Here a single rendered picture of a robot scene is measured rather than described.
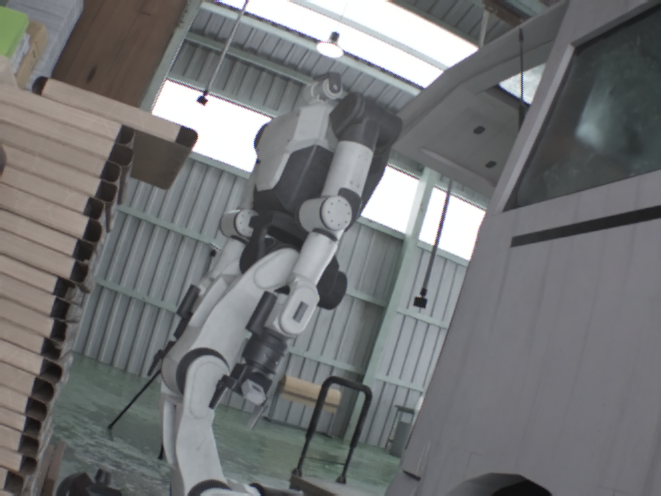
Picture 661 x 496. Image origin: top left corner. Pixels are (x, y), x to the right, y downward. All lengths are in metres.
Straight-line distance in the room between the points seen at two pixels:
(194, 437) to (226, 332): 0.28
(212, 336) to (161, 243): 8.88
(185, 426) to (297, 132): 0.78
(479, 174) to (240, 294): 1.47
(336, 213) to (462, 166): 1.34
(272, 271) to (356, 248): 9.60
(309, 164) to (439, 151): 1.12
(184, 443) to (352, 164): 0.79
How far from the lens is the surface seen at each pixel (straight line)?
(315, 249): 1.50
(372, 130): 1.61
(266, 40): 10.96
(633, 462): 0.91
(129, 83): 2.83
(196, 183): 10.68
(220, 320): 1.61
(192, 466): 1.65
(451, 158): 2.73
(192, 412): 1.56
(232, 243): 1.90
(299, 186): 1.66
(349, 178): 1.55
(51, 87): 1.43
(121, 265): 10.38
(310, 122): 1.68
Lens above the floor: 0.66
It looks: 11 degrees up
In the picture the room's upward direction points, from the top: 17 degrees clockwise
